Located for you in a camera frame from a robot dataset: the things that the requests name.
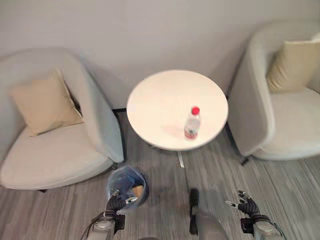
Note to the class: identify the round white tea table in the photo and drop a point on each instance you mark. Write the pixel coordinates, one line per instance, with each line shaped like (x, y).
(177, 110)

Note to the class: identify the robot silver leg dark foot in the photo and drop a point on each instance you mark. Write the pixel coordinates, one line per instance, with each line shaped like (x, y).
(200, 217)

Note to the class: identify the light grey armchair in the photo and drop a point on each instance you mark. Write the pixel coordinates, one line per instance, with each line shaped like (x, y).
(55, 120)
(277, 100)

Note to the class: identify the clear water bottle red cap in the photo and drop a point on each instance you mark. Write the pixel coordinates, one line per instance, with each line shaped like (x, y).
(192, 124)

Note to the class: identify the crumpled brown paper trash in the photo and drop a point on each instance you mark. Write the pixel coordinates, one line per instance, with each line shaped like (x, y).
(138, 190)

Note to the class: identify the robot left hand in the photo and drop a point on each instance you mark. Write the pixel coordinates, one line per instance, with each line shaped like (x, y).
(115, 202)

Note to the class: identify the beige square cushion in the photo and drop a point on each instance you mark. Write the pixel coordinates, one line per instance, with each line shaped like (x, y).
(290, 65)
(46, 105)

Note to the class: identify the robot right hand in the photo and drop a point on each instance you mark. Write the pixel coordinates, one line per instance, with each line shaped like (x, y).
(248, 206)

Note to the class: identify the small bin with blue bag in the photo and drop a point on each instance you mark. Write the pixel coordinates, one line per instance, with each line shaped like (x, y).
(127, 183)

